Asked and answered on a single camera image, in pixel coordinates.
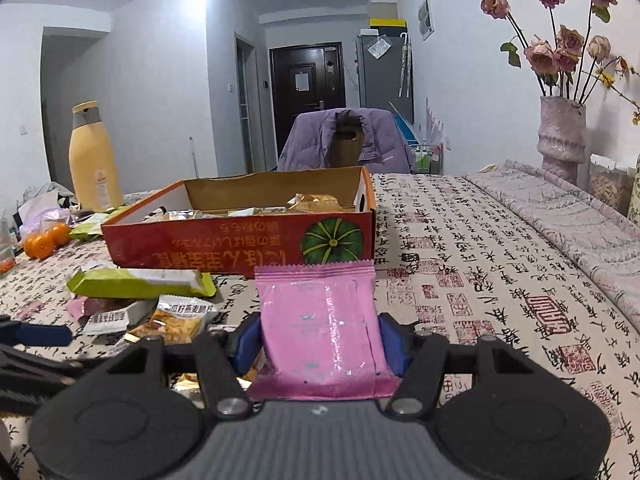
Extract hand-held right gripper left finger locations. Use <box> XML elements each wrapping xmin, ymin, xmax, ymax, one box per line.
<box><xmin>100</xmin><ymin>312</ymin><xmax>263</xmax><ymax>418</ymax></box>

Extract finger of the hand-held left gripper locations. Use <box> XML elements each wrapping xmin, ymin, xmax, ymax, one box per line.
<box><xmin>0</xmin><ymin>314</ymin><xmax>74</xmax><ymax>347</ymax></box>
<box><xmin>0</xmin><ymin>344</ymin><xmax>85</xmax><ymax>386</ymax></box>

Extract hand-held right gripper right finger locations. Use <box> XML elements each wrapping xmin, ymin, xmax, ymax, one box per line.
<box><xmin>378</xmin><ymin>312</ymin><xmax>538</xmax><ymax>421</ymax></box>

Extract pile of assorted snack packets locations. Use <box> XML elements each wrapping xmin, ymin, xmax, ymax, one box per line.
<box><xmin>66</xmin><ymin>260</ymin><xmax>266</xmax><ymax>403</ymax></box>

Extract pink snack packet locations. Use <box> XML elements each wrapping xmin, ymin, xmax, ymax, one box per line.
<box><xmin>248</xmin><ymin>260</ymin><xmax>401</xmax><ymax>402</ymax></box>

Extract orange cardboard box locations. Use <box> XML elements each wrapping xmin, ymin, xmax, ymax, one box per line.
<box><xmin>101</xmin><ymin>166</ymin><xmax>377</xmax><ymax>279</ymax></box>

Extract green white snack packet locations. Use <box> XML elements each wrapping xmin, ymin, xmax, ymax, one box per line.
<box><xmin>67</xmin><ymin>266</ymin><xmax>217</xmax><ymax>300</ymax></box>
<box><xmin>70</xmin><ymin>210</ymin><xmax>123</xmax><ymax>241</ymax></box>

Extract clear glass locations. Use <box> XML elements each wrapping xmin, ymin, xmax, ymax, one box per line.
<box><xmin>0</xmin><ymin>212</ymin><xmax>16</xmax><ymax>277</ymax></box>

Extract orange fruit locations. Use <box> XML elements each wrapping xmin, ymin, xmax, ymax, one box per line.
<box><xmin>24</xmin><ymin>232</ymin><xmax>56</xmax><ymax>260</ymax></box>
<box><xmin>47</xmin><ymin>222</ymin><xmax>72</xmax><ymax>247</ymax></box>

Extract white plastic bag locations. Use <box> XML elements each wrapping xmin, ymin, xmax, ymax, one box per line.
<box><xmin>17</xmin><ymin>194</ymin><xmax>71</xmax><ymax>238</ymax></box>

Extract yellow thermos jug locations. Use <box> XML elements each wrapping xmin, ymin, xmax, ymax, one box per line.
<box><xmin>68</xmin><ymin>101</ymin><xmax>124</xmax><ymax>212</ymax></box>

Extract wooden chair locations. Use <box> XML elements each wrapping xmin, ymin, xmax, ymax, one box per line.
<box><xmin>325</xmin><ymin>110</ymin><xmax>368</xmax><ymax>168</ymax></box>

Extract folded patterned quilt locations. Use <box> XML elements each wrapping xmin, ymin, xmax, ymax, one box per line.
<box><xmin>462</xmin><ymin>160</ymin><xmax>640</xmax><ymax>331</ymax></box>

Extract purple jacket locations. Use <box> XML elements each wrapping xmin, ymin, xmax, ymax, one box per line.
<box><xmin>276</xmin><ymin>107</ymin><xmax>416</xmax><ymax>173</ymax></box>

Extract pink spiky decoration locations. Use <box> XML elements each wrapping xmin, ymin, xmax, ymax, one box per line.
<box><xmin>425</xmin><ymin>97</ymin><xmax>446</xmax><ymax>146</ymax></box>

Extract grey interior door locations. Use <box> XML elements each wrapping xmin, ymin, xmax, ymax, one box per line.
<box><xmin>235</xmin><ymin>35</ymin><xmax>257</xmax><ymax>172</ymax></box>

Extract pink vase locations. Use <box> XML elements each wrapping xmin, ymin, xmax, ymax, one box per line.
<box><xmin>536</xmin><ymin>96</ymin><xmax>587</xmax><ymax>186</ymax></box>

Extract grey refrigerator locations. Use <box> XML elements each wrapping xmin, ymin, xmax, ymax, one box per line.
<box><xmin>356</xmin><ymin>31</ymin><xmax>416</xmax><ymax>123</ymax></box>

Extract clear storage jar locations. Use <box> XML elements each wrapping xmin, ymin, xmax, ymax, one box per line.
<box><xmin>589</xmin><ymin>154</ymin><xmax>638</xmax><ymax>216</ymax></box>

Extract dark entrance door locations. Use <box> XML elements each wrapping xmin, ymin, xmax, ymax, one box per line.
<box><xmin>269</xmin><ymin>44</ymin><xmax>347</xmax><ymax>171</ymax></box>

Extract hanging folded umbrella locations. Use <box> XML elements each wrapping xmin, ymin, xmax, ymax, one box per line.
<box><xmin>398</xmin><ymin>32</ymin><xmax>413</xmax><ymax>98</ymax></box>

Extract dried rose bouquet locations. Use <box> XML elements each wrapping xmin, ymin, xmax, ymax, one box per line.
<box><xmin>474</xmin><ymin>0</ymin><xmax>631</xmax><ymax>107</ymax></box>

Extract yellow flower branches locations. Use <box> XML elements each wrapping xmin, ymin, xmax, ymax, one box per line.
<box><xmin>595</xmin><ymin>67</ymin><xmax>640</xmax><ymax>126</ymax></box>

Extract wire storage rack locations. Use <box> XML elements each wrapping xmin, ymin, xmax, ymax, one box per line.
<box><xmin>410</xmin><ymin>142</ymin><xmax>445</xmax><ymax>175</ymax></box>

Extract wall panel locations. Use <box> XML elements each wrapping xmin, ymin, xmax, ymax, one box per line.
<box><xmin>418</xmin><ymin>0</ymin><xmax>434</xmax><ymax>42</ymax></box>

